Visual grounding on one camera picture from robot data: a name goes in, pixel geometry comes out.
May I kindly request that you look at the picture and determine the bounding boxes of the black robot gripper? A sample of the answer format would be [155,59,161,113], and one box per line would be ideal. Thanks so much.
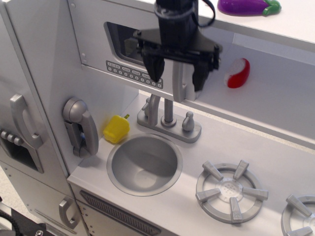
[133,4,222,91]

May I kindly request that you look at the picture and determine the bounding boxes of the white toy microwave door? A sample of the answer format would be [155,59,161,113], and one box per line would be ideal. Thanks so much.
[68,0,200,101]

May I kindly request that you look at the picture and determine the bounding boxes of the silver toy faucet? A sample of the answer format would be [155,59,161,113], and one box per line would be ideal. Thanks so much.
[137,94,202,144]

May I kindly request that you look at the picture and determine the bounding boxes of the red white toy radish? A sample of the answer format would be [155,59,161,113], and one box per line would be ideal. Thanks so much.
[224,58,251,89]

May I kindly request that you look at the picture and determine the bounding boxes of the purple toy eggplant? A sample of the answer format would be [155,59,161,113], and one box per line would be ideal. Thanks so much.
[217,0,282,16]

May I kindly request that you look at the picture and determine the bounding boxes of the yellow toy bell pepper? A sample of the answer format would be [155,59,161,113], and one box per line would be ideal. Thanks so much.
[103,114,130,144]

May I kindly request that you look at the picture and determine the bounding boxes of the round silver sink bowl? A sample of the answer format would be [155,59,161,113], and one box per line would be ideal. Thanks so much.
[107,134,183,197]

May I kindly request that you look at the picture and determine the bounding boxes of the grey toy telephone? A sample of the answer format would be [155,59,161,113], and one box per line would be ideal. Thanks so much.
[63,97,98,158]

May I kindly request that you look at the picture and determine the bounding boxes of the grey toy stove burner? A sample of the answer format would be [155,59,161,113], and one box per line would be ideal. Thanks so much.
[195,160,269,224]

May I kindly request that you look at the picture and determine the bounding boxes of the dark oven vent grille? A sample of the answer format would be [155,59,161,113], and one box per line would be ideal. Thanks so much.
[80,191,161,236]

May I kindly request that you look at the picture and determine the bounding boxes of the grey fridge ice dispenser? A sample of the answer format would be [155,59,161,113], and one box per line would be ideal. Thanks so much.
[0,128,44,174]

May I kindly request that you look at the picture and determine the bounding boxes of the black equipment at corner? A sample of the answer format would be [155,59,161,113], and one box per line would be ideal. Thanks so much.
[0,198,52,236]

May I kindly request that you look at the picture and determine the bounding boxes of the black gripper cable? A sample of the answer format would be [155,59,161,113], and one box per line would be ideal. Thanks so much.
[196,0,217,28]

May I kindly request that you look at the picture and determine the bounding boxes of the grey fridge door handle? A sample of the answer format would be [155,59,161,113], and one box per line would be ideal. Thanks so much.
[9,93,44,150]

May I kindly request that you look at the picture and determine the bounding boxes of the small grey lower handle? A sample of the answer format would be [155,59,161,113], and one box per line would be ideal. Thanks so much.
[59,197,79,230]

